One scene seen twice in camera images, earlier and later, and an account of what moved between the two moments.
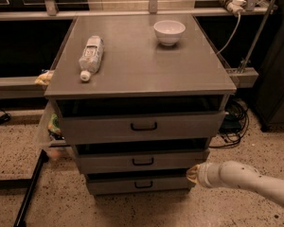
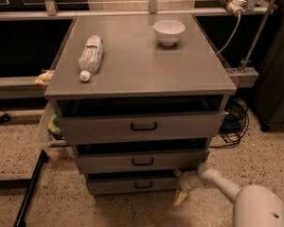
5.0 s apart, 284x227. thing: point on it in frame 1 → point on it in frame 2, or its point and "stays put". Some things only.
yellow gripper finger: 193,173 → 177,172
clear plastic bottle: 92,57 stays put
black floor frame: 28,183 stays put
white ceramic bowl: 168,32 stays put
